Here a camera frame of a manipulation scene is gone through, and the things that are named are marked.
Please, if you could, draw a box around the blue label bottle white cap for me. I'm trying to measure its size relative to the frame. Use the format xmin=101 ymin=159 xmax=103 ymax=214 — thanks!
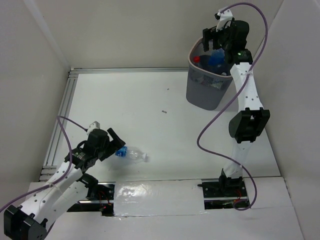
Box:
xmin=115 ymin=146 xmax=148 ymax=162

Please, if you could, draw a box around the red label water bottle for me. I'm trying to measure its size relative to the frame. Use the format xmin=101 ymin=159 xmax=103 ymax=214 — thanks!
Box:
xmin=193 ymin=56 xmax=201 ymax=68

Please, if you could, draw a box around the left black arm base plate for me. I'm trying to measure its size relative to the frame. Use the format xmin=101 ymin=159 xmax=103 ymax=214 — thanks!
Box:
xmin=67 ymin=183 xmax=115 ymax=217

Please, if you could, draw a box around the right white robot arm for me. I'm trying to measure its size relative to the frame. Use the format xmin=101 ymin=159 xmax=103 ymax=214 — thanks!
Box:
xmin=202 ymin=17 xmax=270 ymax=196

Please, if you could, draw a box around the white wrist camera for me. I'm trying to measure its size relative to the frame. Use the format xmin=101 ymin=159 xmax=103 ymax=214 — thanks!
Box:
xmin=215 ymin=9 xmax=233 ymax=32
xmin=86 ymin=121 xmax=100 ymax=135

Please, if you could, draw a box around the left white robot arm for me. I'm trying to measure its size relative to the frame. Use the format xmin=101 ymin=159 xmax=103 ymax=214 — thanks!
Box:
xmin=3 ymin=128 xmax=126 ymax=240

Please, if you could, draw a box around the grey mesh waste bin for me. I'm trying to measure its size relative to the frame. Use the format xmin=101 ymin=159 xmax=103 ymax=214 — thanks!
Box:
xmin=186 ymin=38 xmax=233 ymax=111

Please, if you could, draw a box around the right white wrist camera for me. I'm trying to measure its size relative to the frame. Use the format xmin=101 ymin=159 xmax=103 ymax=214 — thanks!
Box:
xmin=215 ymin=9 xmax=233 ymax=32

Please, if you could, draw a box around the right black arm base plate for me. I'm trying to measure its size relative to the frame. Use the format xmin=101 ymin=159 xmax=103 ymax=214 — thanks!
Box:
xmin=197 ymin=179 xmax=250 ymax=210

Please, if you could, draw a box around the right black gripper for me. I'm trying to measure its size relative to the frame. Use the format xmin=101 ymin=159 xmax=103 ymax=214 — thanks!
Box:
xmin=200 ymin=20 xmax=232 ymax=51

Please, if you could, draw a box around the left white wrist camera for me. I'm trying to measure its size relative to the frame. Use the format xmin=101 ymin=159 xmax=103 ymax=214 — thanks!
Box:
xmin=86 ymin=121 xmax=100 ymax=135

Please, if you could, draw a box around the clear tape sheet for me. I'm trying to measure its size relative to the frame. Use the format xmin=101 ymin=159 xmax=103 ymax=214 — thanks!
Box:
xmin=113 ymin=179 xmax=205 ymax=217

